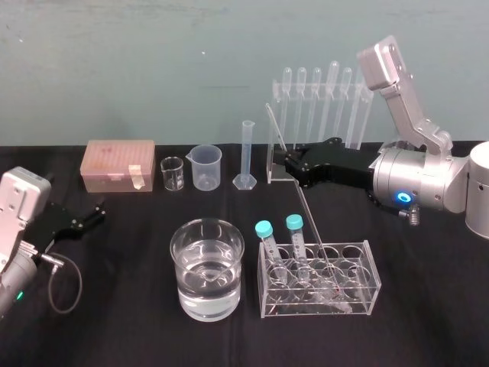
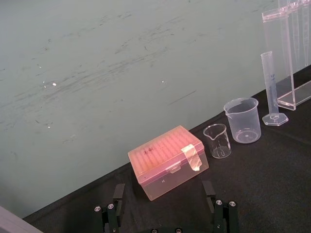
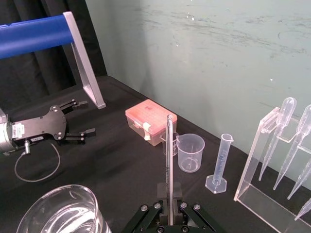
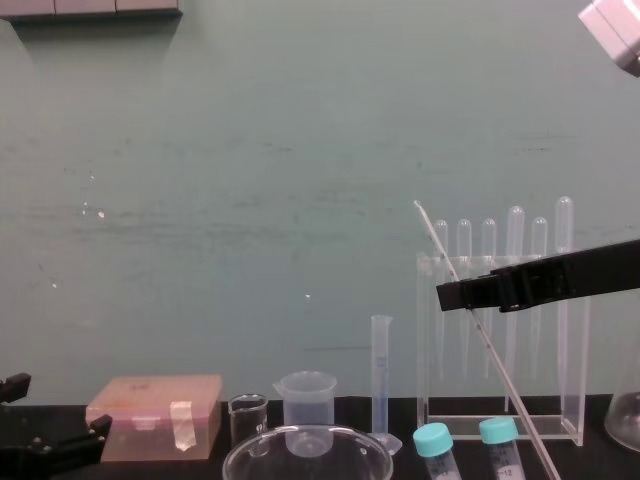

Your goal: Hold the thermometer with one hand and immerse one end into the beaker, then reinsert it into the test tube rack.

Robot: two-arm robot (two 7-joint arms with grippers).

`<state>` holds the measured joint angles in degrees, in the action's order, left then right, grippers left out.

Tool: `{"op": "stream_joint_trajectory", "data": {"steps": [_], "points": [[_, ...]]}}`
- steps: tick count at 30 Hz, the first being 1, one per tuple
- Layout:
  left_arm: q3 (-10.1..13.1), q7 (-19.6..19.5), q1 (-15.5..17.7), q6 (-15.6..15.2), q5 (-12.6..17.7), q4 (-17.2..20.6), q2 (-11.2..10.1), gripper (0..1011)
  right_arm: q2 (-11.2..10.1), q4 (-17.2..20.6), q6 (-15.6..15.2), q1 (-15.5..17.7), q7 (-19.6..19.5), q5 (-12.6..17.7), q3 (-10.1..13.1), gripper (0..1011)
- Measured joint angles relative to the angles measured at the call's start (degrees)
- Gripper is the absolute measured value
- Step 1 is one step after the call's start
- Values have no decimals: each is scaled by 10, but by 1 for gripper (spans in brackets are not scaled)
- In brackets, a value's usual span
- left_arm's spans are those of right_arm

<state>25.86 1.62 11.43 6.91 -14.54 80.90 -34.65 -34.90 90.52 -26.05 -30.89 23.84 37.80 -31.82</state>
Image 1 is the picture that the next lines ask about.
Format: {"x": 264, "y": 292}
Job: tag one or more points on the clear plastic measuring cup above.
{"x": 204, "y": 168}

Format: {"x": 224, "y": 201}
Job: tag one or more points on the pink pipette tip box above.
{"x": 114, "y": 168}

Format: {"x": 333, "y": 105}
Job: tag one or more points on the black table cloth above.
{"x": 133, "y": 248}

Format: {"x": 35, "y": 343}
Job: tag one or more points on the teal capped centrifuge tube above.
{"x": 294, "y": 223}
{"x": 264, "y": 229}

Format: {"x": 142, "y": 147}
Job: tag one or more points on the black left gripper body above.
{"x": 57, "y": 223}

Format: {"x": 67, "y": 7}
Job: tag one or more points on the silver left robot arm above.
{"x": 15, "y": 199}

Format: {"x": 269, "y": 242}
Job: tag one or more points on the clear acrylic pipette stand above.
{"x": 276, "y": 174}

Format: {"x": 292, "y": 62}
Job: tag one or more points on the large glass beaker with water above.
{"x": 206, "y": 290}

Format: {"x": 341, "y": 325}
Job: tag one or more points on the plastic graduated cylinder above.
{"x": 247, "y": 153}

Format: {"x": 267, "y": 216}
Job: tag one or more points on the clear acrylic test tube rack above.
{"x": 355, "y": 267}

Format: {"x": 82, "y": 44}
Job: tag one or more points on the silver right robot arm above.
{"x": 420, "y": 179}

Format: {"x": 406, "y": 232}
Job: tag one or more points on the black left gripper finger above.
{"x": 96, "y": 208}
{"x": 89, "y": 222}

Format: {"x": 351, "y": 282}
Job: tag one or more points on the small glass beaker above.
{"x": 172, "y": 176}

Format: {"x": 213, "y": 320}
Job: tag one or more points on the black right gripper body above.
{"x": 344, "y": 168}

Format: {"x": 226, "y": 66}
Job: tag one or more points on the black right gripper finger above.
{"x": 300, "y": 174}
{"x": 309, "y": 147}

